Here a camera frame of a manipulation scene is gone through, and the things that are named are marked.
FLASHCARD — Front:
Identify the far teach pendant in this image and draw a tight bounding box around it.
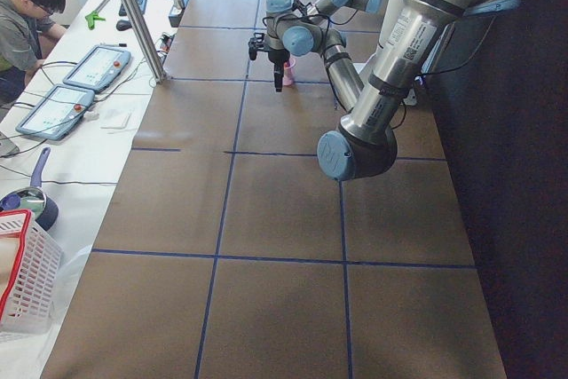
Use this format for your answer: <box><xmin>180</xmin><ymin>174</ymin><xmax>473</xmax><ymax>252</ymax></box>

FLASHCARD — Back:
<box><xmin>63</xmin><ymin>44</ymin><xmax>131</xmax><ymax>93</ymax></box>

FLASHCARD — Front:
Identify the teach pendant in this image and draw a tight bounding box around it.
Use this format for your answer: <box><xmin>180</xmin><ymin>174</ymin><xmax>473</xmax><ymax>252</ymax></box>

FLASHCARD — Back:
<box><xmin>63</xmin><ymin>44</ymin><xmax>131</xmax><ymax>93</ymax></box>
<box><xmin>15</xmin><ymin>84</ymin><xmax>95</xmax><ymax>140</ymax></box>

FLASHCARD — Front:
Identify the blue saucepan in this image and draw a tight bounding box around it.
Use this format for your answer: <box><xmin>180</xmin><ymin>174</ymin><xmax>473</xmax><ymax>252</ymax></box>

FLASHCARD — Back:
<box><xmin>1</xmin><ymin>147</ymin><xmax>59</xmax><ymax>231</ymax></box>

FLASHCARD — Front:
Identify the near teach pendant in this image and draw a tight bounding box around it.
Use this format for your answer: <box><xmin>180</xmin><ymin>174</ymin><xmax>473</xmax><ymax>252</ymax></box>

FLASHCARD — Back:
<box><xmin>15</xmin><ymin>84</ymin><xmax>95</xmax><ymax>140</ymax></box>

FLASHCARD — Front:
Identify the green handled grabber tool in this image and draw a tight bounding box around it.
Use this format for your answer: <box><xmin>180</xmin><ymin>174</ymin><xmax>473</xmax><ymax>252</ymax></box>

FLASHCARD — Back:
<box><xmin>84</xmin><ymin>0</ymin><xmax>111</xmax><ymax>30</ymax></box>

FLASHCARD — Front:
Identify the seated person grey shirt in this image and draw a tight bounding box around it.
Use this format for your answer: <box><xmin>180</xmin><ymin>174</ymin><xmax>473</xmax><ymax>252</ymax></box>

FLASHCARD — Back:
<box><xmin>1</xmin><ymin>0</ymin><xmax>67</xmax><ymax>105</ymax></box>

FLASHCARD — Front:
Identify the aluminium frame post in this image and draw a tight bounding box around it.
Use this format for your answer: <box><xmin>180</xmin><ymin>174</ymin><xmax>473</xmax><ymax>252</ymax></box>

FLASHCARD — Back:
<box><xmin>121</xmin><ymin>0</ymin><xmax>167</xmax><ymax>84</ymax></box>

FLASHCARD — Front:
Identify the white folded cloth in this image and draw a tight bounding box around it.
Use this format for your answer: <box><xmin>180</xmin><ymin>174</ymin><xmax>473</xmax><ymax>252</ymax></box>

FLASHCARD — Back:
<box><xmin>100</xmin><ymin>109</ymin><xmax>131</xmax><ymax>130</ymax></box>

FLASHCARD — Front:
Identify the white camera pole with base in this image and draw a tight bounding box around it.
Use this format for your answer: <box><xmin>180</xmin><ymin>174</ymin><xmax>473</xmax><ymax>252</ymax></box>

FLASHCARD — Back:
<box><xmin>354</xmin><ymin>0</ymin><xmax>421</xmax><ymax>107</ymax></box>

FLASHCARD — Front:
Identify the pink mesh pen holder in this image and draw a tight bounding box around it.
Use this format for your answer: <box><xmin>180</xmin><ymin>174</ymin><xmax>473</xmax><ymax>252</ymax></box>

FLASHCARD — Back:
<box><xmin>282</xmin><ymin>57</ymin><xmax>296</xmax><ymax>86</ymax></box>

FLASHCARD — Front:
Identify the black computer mouse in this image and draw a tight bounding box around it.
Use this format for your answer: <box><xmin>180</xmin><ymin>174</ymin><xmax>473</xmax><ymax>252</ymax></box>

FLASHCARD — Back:
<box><xmin>115</xmin><ymin>20</ymin><xmax>132</xmax><ymax>31</ymax></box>

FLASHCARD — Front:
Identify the white red plastic basket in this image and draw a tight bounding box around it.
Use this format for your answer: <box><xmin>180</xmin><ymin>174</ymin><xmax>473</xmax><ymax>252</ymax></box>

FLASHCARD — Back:
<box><xmin>1</xmin><ymin>209</ymin><xmax>62</xmax><ymax>343</ymax></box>

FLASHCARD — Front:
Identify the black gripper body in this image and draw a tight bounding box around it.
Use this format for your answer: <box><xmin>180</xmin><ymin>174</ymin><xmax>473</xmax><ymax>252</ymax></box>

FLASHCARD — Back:
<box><xmin>268</xmin><ymin>48</ymin><xmax>289</xmax><ymax>66</ymax></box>

